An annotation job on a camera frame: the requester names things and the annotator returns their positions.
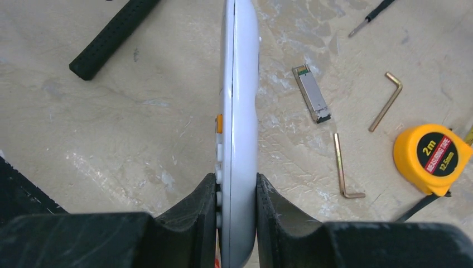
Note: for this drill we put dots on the silver transceiver module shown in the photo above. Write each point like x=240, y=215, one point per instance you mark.
x=312, y=95

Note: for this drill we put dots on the black handled hammer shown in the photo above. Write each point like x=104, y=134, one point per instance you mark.
x=89, y=62

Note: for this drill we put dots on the yellow tape measure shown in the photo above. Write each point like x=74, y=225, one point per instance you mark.
x=431, y=157

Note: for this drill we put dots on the white remote control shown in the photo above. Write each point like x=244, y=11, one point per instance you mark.
x=236, y=130

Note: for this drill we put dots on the small black screwdriver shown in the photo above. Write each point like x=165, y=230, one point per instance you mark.
x=372, y=15

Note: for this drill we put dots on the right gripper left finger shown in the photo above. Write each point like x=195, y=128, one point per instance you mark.
x=182, y=236

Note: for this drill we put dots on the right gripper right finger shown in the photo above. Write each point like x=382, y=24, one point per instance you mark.
x=289, y=237

